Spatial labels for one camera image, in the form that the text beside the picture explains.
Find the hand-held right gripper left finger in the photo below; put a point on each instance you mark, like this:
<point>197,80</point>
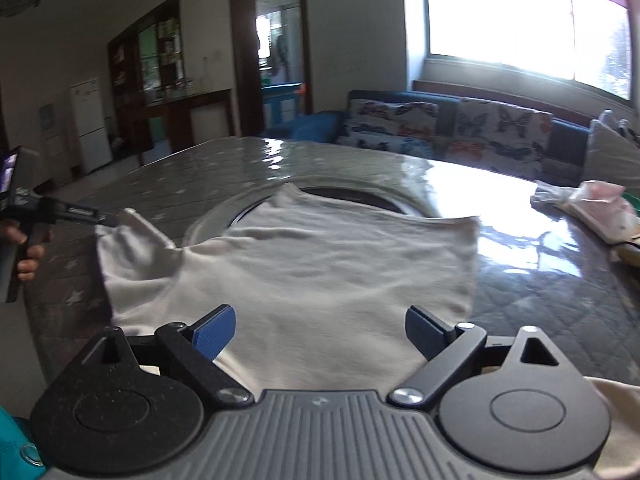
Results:
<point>215,332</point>

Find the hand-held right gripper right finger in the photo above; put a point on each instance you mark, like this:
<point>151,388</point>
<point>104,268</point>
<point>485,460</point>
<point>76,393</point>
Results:
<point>425,332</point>

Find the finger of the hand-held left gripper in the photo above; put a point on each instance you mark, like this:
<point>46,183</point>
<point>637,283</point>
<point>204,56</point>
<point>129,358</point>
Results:
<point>82,212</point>

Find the cream t-shirt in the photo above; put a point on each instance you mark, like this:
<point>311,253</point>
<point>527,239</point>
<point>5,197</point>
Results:
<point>320,270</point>

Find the person's left hand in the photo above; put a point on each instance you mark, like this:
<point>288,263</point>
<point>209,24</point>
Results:
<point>30,262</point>

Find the white water dispenser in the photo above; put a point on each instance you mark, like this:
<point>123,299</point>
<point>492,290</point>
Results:
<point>50,140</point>

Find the white refrigerator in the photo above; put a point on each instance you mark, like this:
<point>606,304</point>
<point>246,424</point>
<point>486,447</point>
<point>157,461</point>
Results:
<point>90,125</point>

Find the dark wooden display cabinet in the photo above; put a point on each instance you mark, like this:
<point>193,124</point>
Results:
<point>150,110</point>

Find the round black induction cooktop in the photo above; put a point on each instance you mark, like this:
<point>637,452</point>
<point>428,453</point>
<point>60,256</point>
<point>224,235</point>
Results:
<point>350,195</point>

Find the butterfly print cushion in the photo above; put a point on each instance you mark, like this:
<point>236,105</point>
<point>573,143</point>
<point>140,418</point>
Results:
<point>492,135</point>
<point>387,122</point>

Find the blue and white cabinet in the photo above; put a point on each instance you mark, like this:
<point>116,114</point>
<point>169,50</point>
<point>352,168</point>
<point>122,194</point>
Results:
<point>280,107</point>

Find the blue sofa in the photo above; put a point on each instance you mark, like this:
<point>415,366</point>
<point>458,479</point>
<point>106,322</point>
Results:
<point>310,127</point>

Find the person's teal jacket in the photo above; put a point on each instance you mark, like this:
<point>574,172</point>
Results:
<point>15,445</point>

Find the green bowl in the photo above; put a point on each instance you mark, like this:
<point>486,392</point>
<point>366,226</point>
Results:
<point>635,202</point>

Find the grey pillow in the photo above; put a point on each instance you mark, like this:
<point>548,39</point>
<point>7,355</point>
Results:
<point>610,160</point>

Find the hanging grey garment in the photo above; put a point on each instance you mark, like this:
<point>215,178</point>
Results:
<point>281,52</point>

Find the white patterned pillow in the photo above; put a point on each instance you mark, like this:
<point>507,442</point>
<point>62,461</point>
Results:
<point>625,130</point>

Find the large window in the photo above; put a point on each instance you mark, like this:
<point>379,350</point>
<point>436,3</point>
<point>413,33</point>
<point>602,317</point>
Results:
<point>500,15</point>

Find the dark wooden door frame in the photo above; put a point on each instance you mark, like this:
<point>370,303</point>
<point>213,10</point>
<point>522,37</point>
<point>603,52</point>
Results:
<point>242,50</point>

